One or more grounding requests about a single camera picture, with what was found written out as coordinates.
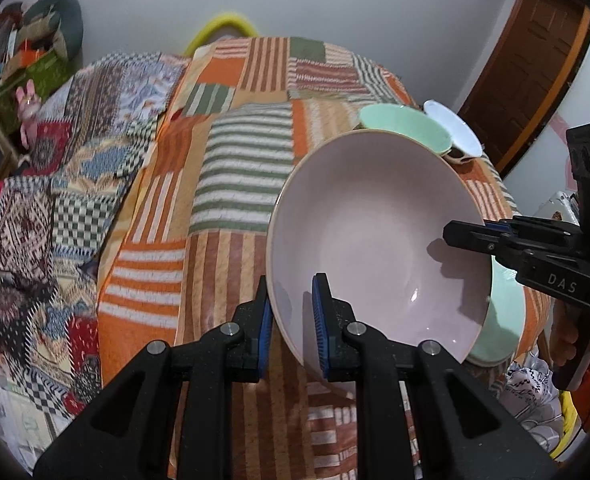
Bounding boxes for brown wooden door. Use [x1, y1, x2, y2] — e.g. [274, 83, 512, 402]
[459, 0, 590, 174]

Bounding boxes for yellow foam arch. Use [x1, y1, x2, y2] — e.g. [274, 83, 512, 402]
[183, 12, 259, 58]

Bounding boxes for right hand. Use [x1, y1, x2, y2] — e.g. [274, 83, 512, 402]
[550, 301, 579, 367]

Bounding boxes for pink rabbit toy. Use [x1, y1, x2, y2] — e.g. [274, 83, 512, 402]
[15, 79, 42, 150]

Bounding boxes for mint green bowl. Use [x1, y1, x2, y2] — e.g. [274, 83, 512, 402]
[359, 103, 452, 155]

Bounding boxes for white bowl brown spots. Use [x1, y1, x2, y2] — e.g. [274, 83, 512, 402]
[423, 100, 484, 165]

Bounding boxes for green storage box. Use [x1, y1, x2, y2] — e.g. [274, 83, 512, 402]
[0, 51, 74, 130]

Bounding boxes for wooden wardrobe sliding doors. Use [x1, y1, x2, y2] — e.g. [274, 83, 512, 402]
[494, 6, 590, 212]

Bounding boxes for grey green neck pillow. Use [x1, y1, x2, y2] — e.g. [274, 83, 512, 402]
[16, 0, 83, 61]

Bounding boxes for ethnic patterned patchwork blanket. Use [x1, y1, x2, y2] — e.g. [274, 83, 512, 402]
[0, 53, 188, 419]

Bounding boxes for mint green plate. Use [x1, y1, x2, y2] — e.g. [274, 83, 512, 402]
[467, 258, 526, 367]

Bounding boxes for orange striped patchwork quilt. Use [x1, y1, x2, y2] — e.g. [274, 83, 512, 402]
[96, 34, 556, 480]

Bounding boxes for pink bowl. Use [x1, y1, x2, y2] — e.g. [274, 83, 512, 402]
[266, 129, 491, 379]

